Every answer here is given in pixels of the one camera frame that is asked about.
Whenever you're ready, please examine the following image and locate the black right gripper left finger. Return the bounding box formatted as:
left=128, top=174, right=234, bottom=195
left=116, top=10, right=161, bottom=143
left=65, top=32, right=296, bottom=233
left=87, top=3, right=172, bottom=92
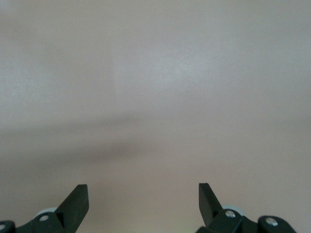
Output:
left=0, top=184, right=90, bottom=233

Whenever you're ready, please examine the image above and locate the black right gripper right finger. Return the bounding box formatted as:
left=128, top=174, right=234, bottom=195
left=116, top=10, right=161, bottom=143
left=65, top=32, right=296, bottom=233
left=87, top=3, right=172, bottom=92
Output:
left=198, top=183, right=296, bottom=233

